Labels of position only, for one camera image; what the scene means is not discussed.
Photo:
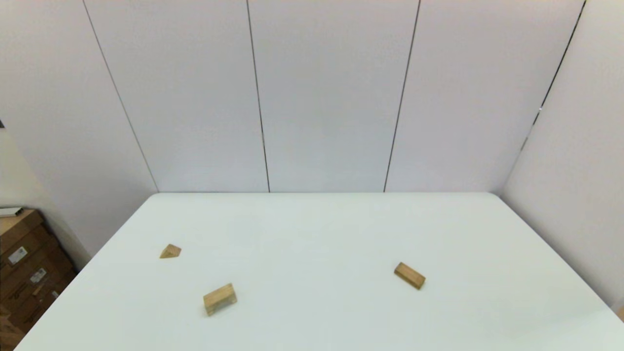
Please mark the large labelled cardboard box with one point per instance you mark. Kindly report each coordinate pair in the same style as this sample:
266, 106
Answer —
24, 273

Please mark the triangular wooden building block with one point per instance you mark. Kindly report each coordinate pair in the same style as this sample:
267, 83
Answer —
170, 252

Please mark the flat white object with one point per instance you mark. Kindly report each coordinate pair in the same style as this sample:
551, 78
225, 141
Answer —
9, 211

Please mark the rectangular wooden building block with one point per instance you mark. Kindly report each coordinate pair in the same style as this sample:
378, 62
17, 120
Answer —
409, 276

